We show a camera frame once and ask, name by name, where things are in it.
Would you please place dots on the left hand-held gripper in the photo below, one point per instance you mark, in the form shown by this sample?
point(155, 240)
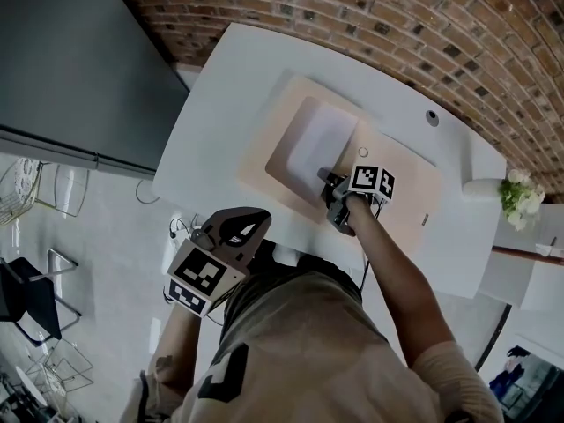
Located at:
point(207, 276)

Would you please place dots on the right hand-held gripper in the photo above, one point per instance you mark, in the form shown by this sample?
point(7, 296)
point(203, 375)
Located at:
point(372, 182)

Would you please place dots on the white sheet of paper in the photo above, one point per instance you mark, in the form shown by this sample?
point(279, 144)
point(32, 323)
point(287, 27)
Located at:
point(324, 141)

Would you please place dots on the person's right forearm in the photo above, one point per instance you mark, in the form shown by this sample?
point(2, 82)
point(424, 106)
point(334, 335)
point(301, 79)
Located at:
point(392, 271)

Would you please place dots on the person's left forearm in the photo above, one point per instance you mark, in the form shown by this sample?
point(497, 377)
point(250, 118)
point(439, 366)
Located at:
point(180, 351)

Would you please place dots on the small round white disc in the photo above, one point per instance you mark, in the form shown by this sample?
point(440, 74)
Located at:
point(363, 151)

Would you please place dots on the black headset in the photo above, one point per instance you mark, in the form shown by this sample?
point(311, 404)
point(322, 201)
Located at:
point(178, 227)

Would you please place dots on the beige desk mat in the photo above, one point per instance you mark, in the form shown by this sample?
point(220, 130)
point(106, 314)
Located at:
point(396, 201)

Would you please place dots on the person's beige printed shirt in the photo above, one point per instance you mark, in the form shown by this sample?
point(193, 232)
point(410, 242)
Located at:
point(308, 359)

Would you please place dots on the white flower bouquet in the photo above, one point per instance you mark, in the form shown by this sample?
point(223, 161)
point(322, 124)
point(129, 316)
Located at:
point(522, 198)

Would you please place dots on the dark grey cabinet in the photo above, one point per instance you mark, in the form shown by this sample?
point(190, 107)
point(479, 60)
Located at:
point(70, 69)

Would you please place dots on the clear chair with chrome frame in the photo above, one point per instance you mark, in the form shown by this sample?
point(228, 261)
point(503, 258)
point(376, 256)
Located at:
point(70, 190)

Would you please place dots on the black chair with metal frame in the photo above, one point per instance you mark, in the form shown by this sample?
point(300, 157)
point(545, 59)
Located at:
point(31, 298)

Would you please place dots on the wooden rail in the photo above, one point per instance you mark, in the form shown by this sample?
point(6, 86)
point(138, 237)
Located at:
point(526, 253)

